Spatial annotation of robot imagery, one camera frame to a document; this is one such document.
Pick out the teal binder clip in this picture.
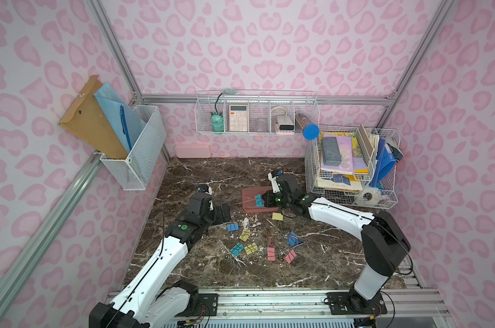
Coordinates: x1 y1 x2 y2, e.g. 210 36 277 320
255 195 265 207
231 243 244 257

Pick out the blue binder clip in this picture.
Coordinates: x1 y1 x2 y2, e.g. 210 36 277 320
287 232 303 247
226 223 239 232

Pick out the pink plastic storage box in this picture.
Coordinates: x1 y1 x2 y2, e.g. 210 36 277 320
241 186 278 214

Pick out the pink binder clip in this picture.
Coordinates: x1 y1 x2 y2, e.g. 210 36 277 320
284 250 297 264
267 247 276 262

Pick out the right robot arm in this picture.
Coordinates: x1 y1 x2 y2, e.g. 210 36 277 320
263 170 411 308

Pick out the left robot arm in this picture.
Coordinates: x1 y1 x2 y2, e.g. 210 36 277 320
89 184 231 327

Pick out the large yellow binder clip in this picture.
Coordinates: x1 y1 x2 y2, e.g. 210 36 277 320
272 213 284 221

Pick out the pink box lid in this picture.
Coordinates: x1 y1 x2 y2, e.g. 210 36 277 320
174 143 211 159

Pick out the grey pencil case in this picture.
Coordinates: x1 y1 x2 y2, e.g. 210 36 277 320
321 137 342 167

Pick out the cream book lower tray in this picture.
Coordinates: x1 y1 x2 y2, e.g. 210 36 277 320
314 175 363 193

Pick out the tube with blue cap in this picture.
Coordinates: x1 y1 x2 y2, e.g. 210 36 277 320
295 113 320 141

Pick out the pink white small device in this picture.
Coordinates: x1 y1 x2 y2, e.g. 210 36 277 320
271 106 295 135

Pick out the stack of coloured papers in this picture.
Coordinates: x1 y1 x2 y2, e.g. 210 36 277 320
319 133 370 175

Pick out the clear glass jar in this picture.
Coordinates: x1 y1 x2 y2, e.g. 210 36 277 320
255 118 269 133

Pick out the white tape roll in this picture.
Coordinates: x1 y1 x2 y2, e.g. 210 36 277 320
354 186 383 207

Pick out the green desk lamp gadget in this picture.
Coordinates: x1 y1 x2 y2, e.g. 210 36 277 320
211 89 237 133

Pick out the white calculator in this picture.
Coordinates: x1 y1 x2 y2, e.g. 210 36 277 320
229 104 249 133

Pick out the blue folder upright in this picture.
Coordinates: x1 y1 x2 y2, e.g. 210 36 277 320
370 137 396 187

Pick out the blue pen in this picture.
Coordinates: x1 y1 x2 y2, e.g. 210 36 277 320
120 105 132 151

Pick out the light blue folder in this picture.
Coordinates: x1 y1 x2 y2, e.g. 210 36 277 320
94 83 146 154

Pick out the brown paper envelope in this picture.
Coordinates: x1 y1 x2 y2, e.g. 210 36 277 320
58 75 128 159

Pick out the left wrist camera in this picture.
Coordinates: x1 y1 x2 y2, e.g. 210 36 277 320
198 184 213 195

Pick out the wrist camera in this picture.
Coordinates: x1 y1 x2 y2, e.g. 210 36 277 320
198 184 213 195
268 169 282 194

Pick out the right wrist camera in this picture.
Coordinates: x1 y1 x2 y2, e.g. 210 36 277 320
268 169 282 194

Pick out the white wire desk organizer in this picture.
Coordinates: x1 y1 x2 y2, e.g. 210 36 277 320
305 126 400 210

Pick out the white mesh wall file basket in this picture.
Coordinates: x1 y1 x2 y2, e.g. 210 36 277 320
100 105 167 191

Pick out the white wire wall shelf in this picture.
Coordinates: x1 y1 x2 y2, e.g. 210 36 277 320
194 90 319 135

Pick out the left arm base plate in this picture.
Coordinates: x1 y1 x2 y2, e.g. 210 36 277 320
177 293 219 317

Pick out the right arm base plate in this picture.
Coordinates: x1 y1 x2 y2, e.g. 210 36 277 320
323 291 388 317

